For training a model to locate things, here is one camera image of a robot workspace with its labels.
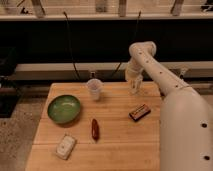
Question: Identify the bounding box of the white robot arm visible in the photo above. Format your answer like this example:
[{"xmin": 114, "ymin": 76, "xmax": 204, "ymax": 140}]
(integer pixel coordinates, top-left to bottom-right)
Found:
[{"xmin": 125, "ymin": 41, "xmax": 213, "ymax": 171}]

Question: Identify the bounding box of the white rectangular sponge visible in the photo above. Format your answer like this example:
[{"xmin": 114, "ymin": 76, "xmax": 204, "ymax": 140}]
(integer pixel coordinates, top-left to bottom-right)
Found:
[{"xmin": 56, "ymin": 134, "xmax": 76, "ymax": 160}]

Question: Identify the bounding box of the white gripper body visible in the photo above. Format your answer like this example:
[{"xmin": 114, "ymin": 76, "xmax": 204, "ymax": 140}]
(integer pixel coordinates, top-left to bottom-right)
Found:
[{"xmin": 125, "ymin": 62, "xmax": 143, "ymax": 82}]

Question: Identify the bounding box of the red sausage-shaped object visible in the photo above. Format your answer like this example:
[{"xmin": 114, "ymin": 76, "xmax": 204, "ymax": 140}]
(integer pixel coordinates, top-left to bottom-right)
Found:
[{"xmin": 92, "ymin": 119, "xmax": 99, "ymax": 141}]

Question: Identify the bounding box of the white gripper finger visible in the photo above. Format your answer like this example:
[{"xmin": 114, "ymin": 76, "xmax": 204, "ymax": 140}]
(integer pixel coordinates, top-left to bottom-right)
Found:
[
  {"xmin": 135, "ymin": 77, "xmax": 143, "ymax": 94},
  {"xmin": 130, "ymin": 80, "xmax": 135, "ymax": 94}
]

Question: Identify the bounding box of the right black cable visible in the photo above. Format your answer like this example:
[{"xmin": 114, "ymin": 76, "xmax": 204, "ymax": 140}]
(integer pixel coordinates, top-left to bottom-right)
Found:
[{"xmin": 109, "ymin": 10, "xmax": 142, "ymax": 79}]

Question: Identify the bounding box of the black cable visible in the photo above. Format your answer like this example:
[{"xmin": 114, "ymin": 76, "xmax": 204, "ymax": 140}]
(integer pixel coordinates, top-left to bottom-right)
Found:
[
  {"xmin": 62, "ymin": 11, "xmax": 82, "ymax": 81},
  {"xmin": 109, "ymin": 10, "xmax": 142, "ymax": 79}
]

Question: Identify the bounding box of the brown orange small box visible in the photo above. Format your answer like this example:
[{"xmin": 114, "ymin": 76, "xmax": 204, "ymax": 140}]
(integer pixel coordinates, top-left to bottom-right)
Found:
[{"xmin": 129, "ymin": 104, "xmax": 151, "ymax": 121}]

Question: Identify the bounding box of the green bowl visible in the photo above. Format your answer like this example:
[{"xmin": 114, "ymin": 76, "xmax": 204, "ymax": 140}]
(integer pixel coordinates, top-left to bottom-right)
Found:
[{"xmin": 47, "ymin": 95, "xmax": 81, "ymax": 124}]

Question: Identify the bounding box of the left black cable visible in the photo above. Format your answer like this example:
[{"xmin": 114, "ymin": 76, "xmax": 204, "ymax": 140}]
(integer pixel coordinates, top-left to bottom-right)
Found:
[{"xmin": 62, "ymin": 11, "xmax": 82, "ymax": 81}]

